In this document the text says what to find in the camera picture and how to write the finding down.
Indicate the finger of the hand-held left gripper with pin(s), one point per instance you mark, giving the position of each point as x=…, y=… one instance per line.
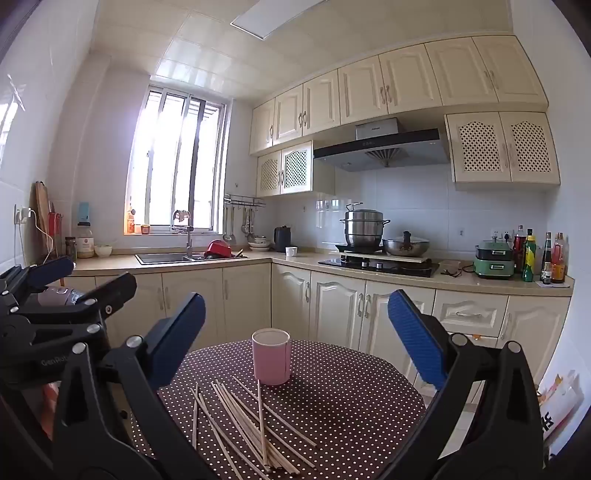
x=117, y=288
x=46, y=270

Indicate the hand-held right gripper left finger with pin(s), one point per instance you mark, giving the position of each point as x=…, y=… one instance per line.
x=179, y=339

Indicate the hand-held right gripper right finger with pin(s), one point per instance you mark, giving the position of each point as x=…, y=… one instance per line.
x=413, y=332

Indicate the pink cup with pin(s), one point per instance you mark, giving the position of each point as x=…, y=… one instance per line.
x=271, y=357

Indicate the pile of wooden chopsticks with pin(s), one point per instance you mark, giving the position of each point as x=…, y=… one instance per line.
x=262, y=424

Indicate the brown rice cooker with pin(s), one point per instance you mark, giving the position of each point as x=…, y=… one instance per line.
x=57, y=295

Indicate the small dark jar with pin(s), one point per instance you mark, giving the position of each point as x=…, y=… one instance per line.
x=70, y=249

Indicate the white bowl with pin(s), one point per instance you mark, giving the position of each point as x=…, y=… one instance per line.
x=103, y=251

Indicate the red utensil rack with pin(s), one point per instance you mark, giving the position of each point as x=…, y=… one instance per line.
x=54, y=226

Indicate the large jar beige contents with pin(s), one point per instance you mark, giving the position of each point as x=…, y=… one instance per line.
x=84, y=242

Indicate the steel sink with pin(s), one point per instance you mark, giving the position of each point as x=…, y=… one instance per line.
x=161, y=258

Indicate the wooden cutting board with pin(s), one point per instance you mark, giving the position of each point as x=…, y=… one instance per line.
x=42, y=207

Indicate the orange bottle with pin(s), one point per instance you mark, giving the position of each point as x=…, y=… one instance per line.
x=130, y=224

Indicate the blue carton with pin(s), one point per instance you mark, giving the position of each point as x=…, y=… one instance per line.
x=83, y=212

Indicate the black gas stove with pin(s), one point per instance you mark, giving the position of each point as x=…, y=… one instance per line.
x=383, y=267

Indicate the light wooden stove board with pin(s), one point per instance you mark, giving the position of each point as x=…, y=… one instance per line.
x=415, y=261

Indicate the cream base cabinets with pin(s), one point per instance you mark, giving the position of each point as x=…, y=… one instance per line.
x=244, y=300

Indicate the metal kitchen faucet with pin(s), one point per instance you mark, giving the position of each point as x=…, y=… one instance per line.
x=188, y=240

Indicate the steel wok with lid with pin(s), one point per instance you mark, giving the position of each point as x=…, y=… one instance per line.
x=406, y=247

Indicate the brown polka dot tablecloth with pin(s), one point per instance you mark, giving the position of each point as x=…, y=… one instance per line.
x=346, y=392

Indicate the red pot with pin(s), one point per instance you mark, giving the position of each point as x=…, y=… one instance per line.
x=218, y=249

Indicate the green electric cooker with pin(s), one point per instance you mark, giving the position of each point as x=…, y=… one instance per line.
x=494, y=267

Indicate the hanging metal ladle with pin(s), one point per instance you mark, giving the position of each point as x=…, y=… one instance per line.
x=229, y=237

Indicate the steel steamer pot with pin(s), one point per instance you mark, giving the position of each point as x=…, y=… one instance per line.
x=364, y=228

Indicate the stack of bowls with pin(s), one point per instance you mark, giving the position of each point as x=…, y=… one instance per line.
x=259, y=244

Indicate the hanging metal skimmer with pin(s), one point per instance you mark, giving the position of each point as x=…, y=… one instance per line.
x=248, y=226

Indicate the beige kitchen countertop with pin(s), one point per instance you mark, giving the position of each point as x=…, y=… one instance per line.
x=300, y=262

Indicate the dark bottle red label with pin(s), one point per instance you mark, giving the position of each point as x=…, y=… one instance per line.
x=519, y=251

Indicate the green yellow bottle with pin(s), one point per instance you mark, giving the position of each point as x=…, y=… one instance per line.
x=529, y=258

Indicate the kitchen window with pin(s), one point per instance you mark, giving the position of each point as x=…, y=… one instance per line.
x=175, y=161

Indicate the white mug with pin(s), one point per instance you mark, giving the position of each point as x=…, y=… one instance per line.
x=291, y=252

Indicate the black electric kettle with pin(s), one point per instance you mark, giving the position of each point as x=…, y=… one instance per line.
x=282, y=240

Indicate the dark sauce bottle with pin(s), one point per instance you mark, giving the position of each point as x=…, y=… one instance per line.
x=546, y=263

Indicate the red sauce bottle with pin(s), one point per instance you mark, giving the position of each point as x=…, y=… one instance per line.
x=558, y=261

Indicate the white printed rice bag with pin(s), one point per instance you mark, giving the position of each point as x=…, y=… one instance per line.
x=558, y=406

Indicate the black range hood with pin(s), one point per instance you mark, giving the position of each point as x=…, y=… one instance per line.
x=378, y=147

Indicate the cream lattice door cabinet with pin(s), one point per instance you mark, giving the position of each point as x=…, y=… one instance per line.
x=503, y=147
x=295, y=168

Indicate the ceiling light panel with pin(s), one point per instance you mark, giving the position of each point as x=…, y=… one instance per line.
x=272, y=14

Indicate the wall socket with charger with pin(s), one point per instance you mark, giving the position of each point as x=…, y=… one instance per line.
x=21, y=214

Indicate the metal utensil rail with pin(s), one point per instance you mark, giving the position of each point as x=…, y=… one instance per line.
x=244, y=199

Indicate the cream wall cabinets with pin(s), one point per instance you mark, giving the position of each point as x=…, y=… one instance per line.
x=364, y=87

